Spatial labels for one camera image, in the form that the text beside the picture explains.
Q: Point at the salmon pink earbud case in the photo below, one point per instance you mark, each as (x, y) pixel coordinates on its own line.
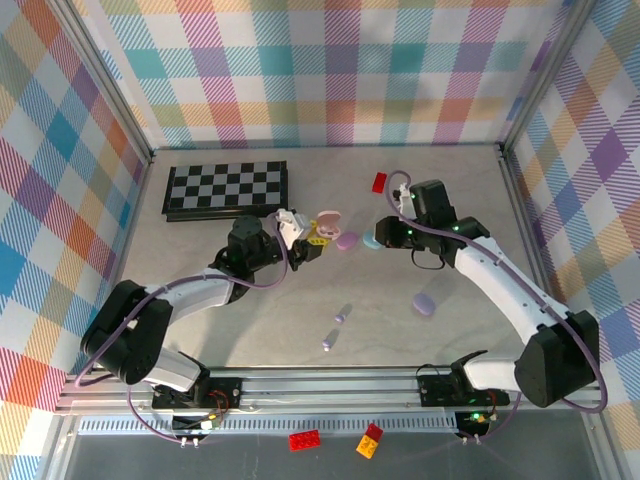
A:
(329, 227)

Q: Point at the pinkish lilac earbud case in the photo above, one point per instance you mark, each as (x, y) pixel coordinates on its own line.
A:
(346, 242)

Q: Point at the blue earbud case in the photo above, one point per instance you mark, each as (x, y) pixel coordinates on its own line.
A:
(370, 242)

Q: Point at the purple earbud case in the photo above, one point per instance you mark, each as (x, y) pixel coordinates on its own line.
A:
(424, 304)

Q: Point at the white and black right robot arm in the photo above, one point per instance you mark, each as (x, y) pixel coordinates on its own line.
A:
(505, 290)

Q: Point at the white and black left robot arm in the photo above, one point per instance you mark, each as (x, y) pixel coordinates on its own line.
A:
(195, 295)

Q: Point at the slim red toy brick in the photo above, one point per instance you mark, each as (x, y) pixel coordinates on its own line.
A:
(380, 182)

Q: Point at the black and grey chessboard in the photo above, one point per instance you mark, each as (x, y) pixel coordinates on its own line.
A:
(225, 185)

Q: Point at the purple earbud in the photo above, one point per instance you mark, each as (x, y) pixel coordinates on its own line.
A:
(326, 344)
(340, 318)

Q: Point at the black controller box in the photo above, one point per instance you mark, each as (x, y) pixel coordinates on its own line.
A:
(467, 422)
(187, 424)

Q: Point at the small red toy brick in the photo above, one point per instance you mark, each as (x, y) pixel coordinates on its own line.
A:
(375, 431)

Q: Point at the wide red toy brick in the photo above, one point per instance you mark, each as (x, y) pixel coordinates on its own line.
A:
(305, 441)

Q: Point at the orange yellow toy brick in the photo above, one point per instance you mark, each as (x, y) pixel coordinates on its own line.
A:
(367, 446)

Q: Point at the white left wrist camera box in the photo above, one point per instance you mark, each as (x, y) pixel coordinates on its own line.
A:
(292, 225)

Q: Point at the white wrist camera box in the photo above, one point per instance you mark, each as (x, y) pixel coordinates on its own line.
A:
(292, 225)
(402, 195)

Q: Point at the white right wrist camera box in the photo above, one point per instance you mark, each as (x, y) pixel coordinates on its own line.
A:
(402, 195)

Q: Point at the aluminium side rail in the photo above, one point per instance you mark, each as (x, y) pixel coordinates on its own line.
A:
(521, 200)
(131, 225)

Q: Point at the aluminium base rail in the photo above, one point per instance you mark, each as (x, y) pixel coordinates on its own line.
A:
(325, 387)

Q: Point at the aluminium frame post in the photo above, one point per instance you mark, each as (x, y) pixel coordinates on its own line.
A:
(542, 75)
(131, 125)

